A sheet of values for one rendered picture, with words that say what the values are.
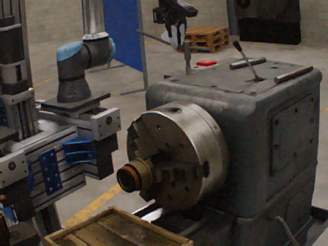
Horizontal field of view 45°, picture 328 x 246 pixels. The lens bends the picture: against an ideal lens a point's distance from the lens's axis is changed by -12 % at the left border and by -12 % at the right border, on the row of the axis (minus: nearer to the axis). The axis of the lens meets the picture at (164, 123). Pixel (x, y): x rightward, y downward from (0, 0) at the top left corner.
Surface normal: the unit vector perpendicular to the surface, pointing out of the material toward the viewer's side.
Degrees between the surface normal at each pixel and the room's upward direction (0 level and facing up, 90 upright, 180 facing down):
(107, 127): 90
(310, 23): 90
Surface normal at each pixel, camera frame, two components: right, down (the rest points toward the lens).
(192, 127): 0.39, -0.61
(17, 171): 0.80, 0.13
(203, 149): 0.61, -0.24
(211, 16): -0.48, 0.33
